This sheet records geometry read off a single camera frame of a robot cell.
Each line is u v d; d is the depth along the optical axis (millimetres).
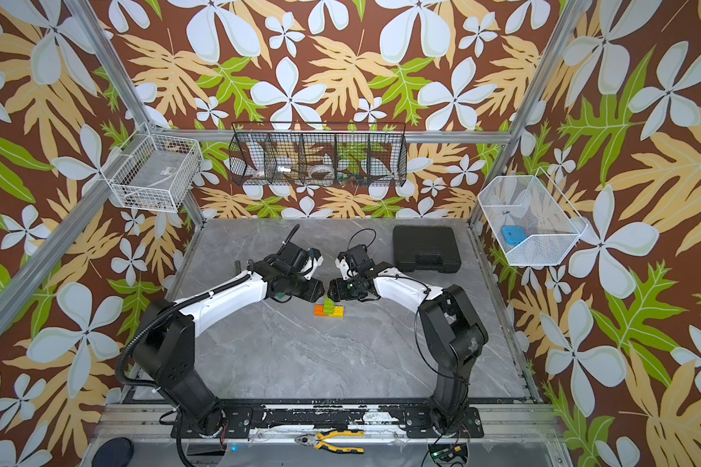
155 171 862
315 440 708
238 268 1047
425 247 1117
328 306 926
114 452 679
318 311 932
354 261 745
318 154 975
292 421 750
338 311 931
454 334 484
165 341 455
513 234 802
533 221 832
